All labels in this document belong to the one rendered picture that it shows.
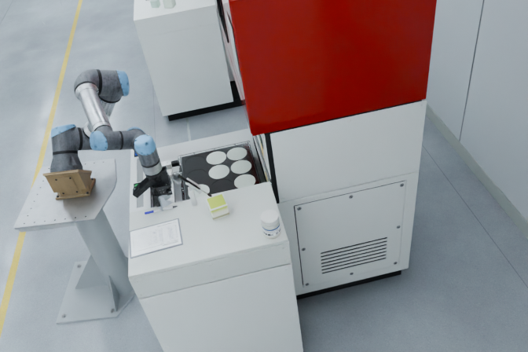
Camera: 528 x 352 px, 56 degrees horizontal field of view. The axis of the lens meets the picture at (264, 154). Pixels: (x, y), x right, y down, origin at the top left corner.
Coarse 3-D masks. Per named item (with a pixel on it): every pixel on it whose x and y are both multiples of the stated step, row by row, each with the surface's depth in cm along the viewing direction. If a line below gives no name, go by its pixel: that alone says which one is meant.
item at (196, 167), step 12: (192, 156) 246; (204, 156) 245; (192, 168) 239; (204, 168) 238; (252, 168) 234; (192, 180) 233; (204, 180) 232; (216, 180) 231; (228, 180) 230; (216, 192) 224
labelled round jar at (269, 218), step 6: (270, 210) 190; (264, 216) 187; (270, 216) 187; (276, 216) 187; (264, 222) 186; (270, 222) 185; (276, 222) 186; (264, 228) 188; (270, 228) 187; (276, 228) 188; (264, 234) 191; (270, 234) 189; (276, 234) 190
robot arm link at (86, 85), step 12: (84, 72) 212; (96, 72) 213; (84, 84) 206; (96, 84) 212; (84, 96) 203; (96, 96) 204; (84, 108) 201; (96, 108) 198; (96, 120) 193; (96, 132) 187; (108, 132) 190; (120, 132) 192; (96, 144) 186; (108, 144) 188; (120, 144) 191
